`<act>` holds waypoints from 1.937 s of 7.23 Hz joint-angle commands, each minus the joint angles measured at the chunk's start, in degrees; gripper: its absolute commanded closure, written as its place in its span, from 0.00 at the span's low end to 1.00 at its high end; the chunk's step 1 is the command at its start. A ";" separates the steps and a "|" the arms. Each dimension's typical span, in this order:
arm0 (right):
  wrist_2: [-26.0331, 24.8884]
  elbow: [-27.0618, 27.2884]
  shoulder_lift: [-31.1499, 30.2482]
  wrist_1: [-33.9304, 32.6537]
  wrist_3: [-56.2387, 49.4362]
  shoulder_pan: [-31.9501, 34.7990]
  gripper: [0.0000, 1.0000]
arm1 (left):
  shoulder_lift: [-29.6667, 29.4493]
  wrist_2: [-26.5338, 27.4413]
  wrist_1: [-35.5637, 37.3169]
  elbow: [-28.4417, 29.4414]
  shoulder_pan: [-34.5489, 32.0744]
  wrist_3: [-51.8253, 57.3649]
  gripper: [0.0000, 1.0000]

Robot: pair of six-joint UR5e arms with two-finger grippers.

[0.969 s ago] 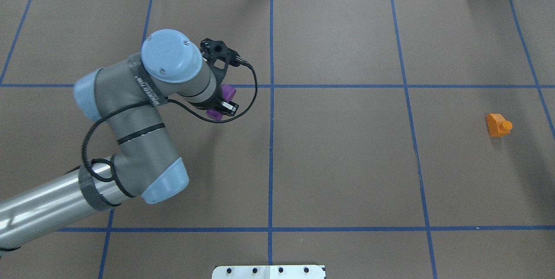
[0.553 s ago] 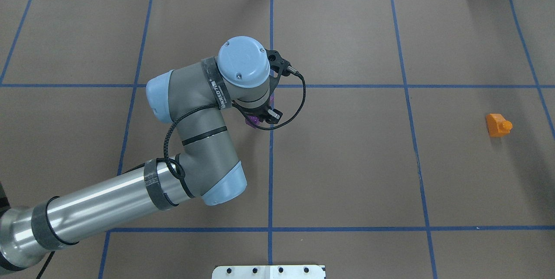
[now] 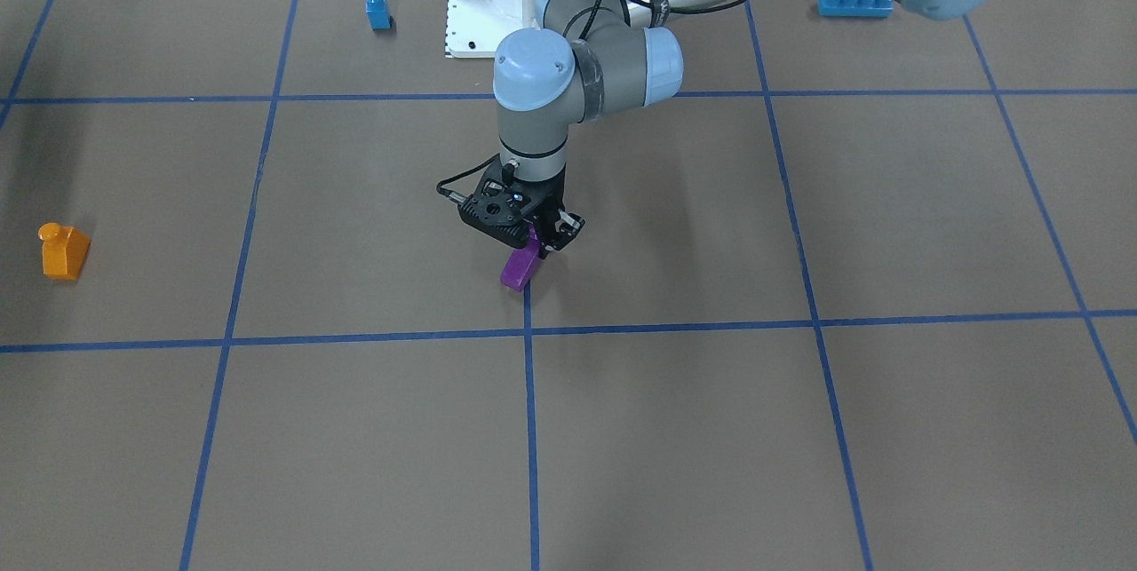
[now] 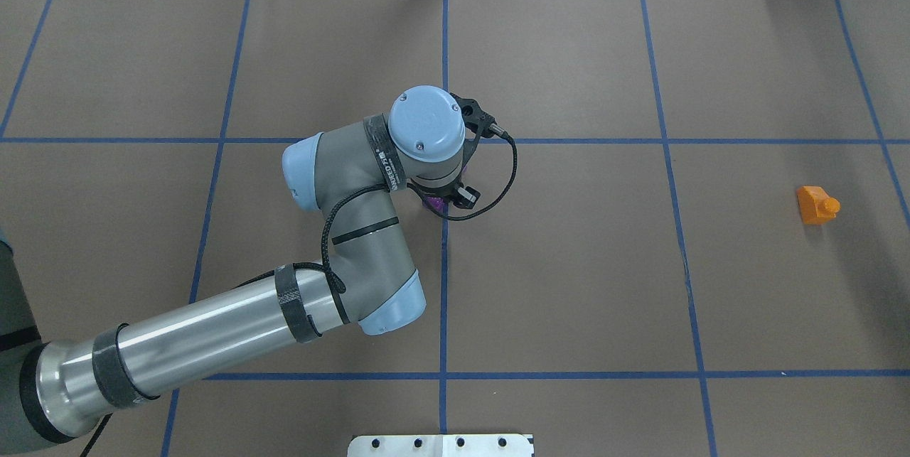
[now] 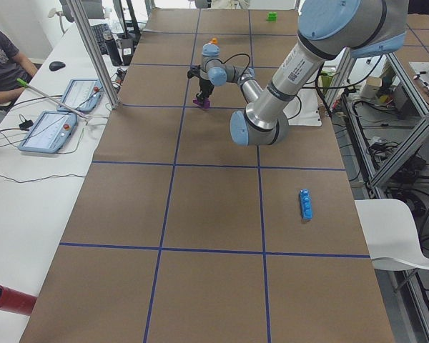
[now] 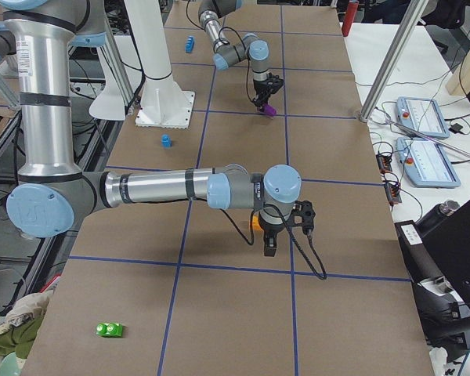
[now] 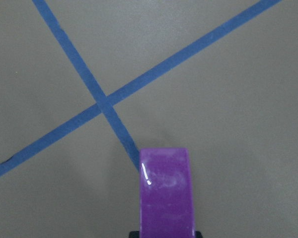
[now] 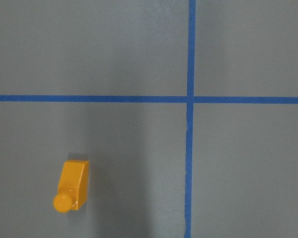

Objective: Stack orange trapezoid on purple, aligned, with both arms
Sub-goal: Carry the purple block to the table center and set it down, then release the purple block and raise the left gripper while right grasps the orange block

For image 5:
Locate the white chair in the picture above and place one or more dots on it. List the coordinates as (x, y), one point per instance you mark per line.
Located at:
(391, 236)

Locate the red cylinder bottle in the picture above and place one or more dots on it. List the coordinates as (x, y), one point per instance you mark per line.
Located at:
(16, 302)

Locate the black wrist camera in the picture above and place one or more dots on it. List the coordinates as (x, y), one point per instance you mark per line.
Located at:
(194, 71)

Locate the black keyboard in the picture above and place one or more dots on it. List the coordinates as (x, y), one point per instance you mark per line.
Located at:
(101, 33)

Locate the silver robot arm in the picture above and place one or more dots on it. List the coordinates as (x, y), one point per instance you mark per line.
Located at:
(325, 28)

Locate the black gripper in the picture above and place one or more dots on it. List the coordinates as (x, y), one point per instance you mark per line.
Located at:
(204, 84)

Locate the blue teach pendant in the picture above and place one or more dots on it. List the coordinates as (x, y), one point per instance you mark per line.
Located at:
(49, 133)
(82, 94)

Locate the green tipped stick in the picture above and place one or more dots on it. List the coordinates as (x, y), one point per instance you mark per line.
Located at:
(26, 85)

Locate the lower blue teach pendant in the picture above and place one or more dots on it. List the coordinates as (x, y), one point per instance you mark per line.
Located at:
(49, 133)

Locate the black water bottle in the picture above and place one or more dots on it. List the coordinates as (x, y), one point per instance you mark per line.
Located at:
(112, 48)

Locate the upper blue teach pendant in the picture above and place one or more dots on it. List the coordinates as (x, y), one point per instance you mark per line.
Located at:
(82, 94)

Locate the black computer mouse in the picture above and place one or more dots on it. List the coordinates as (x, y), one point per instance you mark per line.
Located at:
(56, 65)

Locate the seated person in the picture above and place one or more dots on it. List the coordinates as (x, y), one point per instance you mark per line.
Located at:
(14, 64)

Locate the aluminium frame post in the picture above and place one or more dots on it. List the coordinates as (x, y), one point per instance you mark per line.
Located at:
(87, 35)

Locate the long blue brick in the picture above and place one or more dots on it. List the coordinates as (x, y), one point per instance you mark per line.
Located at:
(305, 204)

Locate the purple trapezoid block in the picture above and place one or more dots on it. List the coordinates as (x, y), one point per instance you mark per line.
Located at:
(201, 105)

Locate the green two-stud brick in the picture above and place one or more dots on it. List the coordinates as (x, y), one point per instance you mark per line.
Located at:
(272, 16)

